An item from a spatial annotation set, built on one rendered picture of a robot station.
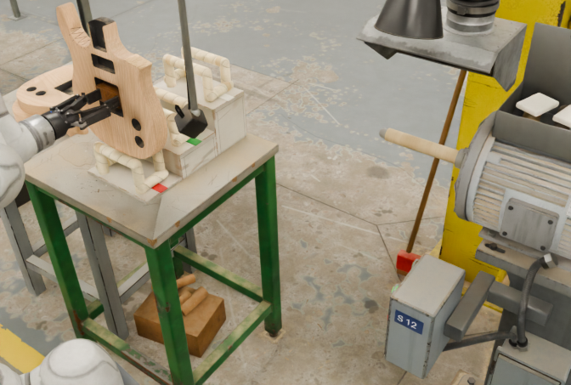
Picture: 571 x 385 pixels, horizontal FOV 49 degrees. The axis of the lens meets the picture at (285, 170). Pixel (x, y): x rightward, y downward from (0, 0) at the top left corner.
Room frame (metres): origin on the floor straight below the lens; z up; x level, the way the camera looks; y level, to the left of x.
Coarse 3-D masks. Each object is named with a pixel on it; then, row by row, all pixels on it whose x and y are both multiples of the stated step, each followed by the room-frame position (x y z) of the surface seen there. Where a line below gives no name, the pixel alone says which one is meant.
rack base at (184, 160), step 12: (168, 132) 1.69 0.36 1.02; (204, 132) 1.68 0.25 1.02; (168, 144) 1.62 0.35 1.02; (192, 144) 1.61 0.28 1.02; (204, 144) 1.64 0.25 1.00; (216, 144) 1.68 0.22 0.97; (168, 156) 1.59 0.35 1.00; (180, 156) 1.56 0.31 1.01; (192, 156) 1.60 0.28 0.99; (204, 156) 1.64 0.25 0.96; (216, 156) 1.68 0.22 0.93; (168, 168) 1.59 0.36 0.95; (180, 168) 1.56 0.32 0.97; (192, 168) 1.59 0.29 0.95
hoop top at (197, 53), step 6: (192, 48) 1.89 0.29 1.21; (192, 54) 1.87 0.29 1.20; (198, 54) 1.86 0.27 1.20; (204, 54) 1.85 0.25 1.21; (210, 54) 1.84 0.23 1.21; (204, 60) 1.84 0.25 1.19; (210, 60) 1.83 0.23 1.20; (216, 60) 1.81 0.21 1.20; (222, 60) 1.80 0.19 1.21; (228, 60) 1.81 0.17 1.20
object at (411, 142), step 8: (392, 128) 1.28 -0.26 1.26; (392, 136) 1.26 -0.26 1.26; (400, 136) 1.25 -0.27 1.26; (408, 136) 1.25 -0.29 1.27; (400, 144) 1.25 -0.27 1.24; (408, 144) 1.23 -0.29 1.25; (416, 144) 1.22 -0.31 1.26; (424, 144) 1.21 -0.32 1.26; (432, 144) 1.21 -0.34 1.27; (440, 144) 1.21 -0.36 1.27; (424, 152) 1.21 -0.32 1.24; (432, 152) 1.20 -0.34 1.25; (440, 152) 1.19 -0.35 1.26; (448, 152) 1.18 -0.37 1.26; (456, 152) 1.17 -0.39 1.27; (448, 160) 1.17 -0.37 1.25
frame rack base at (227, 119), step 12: (156, 84) 1.86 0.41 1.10; (180, 84) 1.85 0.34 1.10; (216, 84) 1.85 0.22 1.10; (240, 96) 1.79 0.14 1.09; (168, 108) 1.81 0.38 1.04; (180, 108) 1.77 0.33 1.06; (204, 108) 1.71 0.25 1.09; (216, 108) 1.70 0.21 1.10; (228, 108) 1.74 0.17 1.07; (240, 108) 1.78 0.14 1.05; (216, 120) 1.69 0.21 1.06; (228, 120) 1.73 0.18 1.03; (240, 120) 1.78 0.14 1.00; (216, 132) 1.69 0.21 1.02; (228, 132) 1.73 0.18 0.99; (240, 132) 1.78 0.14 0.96; (228, 144) 1.72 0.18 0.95
